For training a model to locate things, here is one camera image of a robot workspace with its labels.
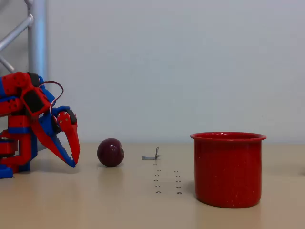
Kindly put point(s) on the red and blue gripper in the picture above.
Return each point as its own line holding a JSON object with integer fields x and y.
{"x": 50, "y": 122}

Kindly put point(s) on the dark purple plum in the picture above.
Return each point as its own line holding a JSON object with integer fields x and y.
{"x": 110, "y": 152}

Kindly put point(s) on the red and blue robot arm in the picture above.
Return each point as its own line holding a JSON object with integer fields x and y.
{"x": 14, "y": 86}

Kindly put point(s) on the red enamel mug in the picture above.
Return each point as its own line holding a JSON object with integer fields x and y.
{"x": 227, "y": 171}

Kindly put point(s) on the small bent metal clip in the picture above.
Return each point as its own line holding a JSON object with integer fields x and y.
{"x": 150, "y": 157}

